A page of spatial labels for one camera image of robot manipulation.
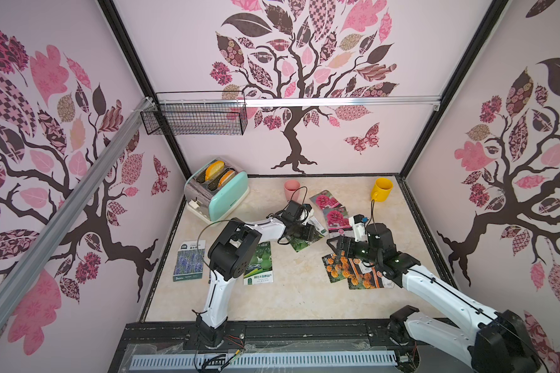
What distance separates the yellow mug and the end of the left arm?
380mm

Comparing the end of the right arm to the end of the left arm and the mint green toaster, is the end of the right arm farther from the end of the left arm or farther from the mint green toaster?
the mint green toaster

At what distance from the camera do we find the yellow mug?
1.06m

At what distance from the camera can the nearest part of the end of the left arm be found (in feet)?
Result: 2.66
